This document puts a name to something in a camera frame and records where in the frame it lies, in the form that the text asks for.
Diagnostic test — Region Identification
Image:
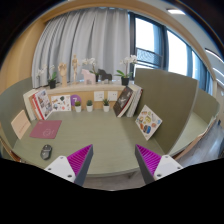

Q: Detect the illustrated white card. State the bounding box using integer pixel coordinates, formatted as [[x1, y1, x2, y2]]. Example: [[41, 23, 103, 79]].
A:
[[51, 95, 71, 112]]

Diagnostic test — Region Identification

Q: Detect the black horse figurine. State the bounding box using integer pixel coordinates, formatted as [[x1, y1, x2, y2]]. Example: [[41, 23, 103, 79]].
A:
[[98, 69, 112, 81]]

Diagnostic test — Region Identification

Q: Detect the colourful sticker book right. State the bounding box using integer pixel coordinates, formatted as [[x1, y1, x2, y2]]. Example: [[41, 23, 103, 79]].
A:
[[135, 105, 162, 140]]

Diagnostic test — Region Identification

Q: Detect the white wall socket right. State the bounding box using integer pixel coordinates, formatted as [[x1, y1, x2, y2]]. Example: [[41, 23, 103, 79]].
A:
[[107, 91, 118, 101]]

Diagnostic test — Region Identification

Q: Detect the white books right stack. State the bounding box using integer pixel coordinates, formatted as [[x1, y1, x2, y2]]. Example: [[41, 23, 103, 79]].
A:
[[126, 84, 143, 117]]

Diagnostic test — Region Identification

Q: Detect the maroon mouse pad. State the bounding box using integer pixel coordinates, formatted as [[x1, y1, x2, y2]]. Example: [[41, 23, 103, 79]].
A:
[[30, 120, 62, 139]]

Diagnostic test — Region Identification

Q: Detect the white wall socket left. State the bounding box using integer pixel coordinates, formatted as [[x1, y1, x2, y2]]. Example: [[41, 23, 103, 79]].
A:
[[94, 91, 104, 102]]

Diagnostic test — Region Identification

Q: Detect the white orchid black pot right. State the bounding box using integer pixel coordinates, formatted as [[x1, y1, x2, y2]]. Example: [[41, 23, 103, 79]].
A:
[[116, 55, 137, 86]]

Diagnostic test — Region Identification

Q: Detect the small potted plant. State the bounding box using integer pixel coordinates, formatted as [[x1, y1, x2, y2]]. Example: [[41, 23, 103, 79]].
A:
[[86, 100, 93, 112], [103, 98, 110, 112], [75, 101, 82, 112]]

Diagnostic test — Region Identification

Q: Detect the small potted plant middle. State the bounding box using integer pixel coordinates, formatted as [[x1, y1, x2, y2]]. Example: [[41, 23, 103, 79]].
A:
[[86, 100, 93, 112]]

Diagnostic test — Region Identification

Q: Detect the wooden artist mannequin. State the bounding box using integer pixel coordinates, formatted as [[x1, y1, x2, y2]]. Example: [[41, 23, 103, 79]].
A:
[[72, 54, 80, 84]]

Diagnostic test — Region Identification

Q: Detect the wooden hand model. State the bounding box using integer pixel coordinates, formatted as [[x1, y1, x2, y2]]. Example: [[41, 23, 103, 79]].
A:
[[58, 63, 67, 87]]

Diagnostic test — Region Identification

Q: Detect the white orchid black pot left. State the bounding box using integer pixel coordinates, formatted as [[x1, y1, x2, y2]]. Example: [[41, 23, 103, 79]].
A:
[[36, 64, 57, 88]]

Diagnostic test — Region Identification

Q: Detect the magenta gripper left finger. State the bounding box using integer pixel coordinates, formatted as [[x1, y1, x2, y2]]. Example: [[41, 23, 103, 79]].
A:
[[45, 144, 93, 186]]

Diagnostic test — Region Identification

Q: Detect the white orchid centre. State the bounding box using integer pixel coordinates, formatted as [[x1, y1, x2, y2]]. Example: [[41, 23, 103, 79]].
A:
[[82, 57, 99, 82]]

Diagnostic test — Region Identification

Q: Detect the small potted plant left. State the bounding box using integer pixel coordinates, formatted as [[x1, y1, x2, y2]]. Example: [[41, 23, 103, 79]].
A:
[[75, 101, 82, 112]]

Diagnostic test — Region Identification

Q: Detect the grey curtain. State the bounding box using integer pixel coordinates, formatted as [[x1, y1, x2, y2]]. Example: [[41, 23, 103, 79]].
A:
[[32, 8, 130, 88]]

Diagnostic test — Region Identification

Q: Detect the white orchid black pot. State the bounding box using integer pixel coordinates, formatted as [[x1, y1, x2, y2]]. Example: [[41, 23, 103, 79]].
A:
[[36, 64, 57, 88], [116, 55, 137, 86]]

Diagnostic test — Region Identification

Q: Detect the white books left stack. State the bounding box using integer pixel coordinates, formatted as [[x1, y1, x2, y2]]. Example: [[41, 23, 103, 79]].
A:
[[23, 89, 38, 121]]

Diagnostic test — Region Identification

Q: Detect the red white magazine left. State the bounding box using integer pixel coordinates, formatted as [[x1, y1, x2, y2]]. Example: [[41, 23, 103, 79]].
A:
[[33, 89, 53, 120]]

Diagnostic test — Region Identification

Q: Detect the dark grey computer mouse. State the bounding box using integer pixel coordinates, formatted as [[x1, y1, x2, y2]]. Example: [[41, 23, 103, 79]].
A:
[[40, 145, 52, 160]]

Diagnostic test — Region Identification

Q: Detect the dark brown leaning book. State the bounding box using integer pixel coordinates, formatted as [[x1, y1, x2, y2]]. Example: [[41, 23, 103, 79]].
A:
[[113, 86, 133, 116]]

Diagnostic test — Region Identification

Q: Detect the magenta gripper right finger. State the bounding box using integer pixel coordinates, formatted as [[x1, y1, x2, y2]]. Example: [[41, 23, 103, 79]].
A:
[[135, 144, 182, 184]]

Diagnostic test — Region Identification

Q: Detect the white wall socket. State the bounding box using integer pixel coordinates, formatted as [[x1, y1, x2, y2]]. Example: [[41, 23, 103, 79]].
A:
[[107, 91, 118, 101], [94, 91, 104, 102]]

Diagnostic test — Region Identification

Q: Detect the small potted plant right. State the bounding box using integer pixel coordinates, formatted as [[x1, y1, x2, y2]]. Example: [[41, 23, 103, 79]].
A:
[[103, 98, 110, 112]]

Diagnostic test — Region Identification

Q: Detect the purple round number sign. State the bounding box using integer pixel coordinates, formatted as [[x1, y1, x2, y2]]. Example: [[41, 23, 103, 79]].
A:
[[70, 94, 81, 106]]

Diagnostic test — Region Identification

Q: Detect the wooden shelf ledge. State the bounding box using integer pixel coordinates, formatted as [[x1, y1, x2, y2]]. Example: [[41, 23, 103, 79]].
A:
[[42, 82, 124, 95]]

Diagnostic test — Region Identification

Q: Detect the white books stack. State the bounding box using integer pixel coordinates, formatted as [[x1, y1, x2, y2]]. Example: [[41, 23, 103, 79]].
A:
[[126, 84, 143, 117], [23, 89, 38, 121]]

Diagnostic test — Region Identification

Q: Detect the beige card left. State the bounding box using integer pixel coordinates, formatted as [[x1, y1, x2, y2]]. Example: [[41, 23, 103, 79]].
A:
[[11, 110, 31, 139]]

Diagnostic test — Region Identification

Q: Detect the green partition panel right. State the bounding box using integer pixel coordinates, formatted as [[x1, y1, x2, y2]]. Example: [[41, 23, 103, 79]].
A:
[[134, 68, 199, 154]]

